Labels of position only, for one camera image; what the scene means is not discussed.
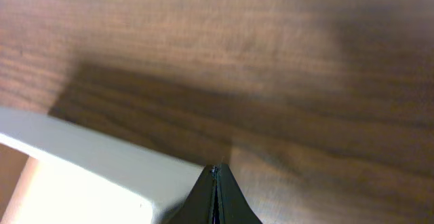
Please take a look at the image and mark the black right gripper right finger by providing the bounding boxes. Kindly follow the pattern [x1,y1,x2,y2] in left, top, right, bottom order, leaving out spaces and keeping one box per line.
[215,164,262,224]

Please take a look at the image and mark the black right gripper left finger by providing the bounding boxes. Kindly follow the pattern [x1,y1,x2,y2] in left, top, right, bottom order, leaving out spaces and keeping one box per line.
[167,166,217,224]

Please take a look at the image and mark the white cardboard box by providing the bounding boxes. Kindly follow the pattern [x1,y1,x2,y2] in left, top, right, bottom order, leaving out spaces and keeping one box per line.
[1,107,202,223]

